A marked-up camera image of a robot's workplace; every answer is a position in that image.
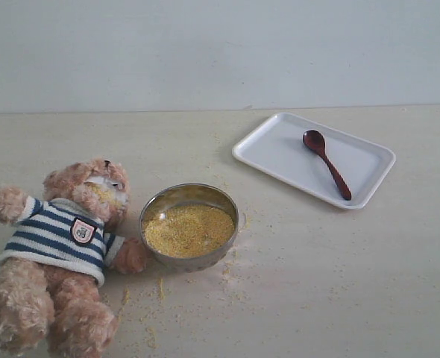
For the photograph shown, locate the beige teddy bear striped sweater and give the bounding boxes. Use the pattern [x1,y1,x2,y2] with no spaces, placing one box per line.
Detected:
[0,158,148,357]

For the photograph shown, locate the yellow millet grains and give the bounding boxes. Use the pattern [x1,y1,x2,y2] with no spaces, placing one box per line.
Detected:
[144,204,235,259]

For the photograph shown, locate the white rectangular plastic tray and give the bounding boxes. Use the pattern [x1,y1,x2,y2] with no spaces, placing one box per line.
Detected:
[232,113,396,210]

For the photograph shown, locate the steel bowl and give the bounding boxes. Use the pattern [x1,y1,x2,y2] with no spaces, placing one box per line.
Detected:
[139,183,239,272]

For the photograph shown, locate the dark red wooden spoon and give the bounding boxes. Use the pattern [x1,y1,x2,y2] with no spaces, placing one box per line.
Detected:
[302,130,352,201]

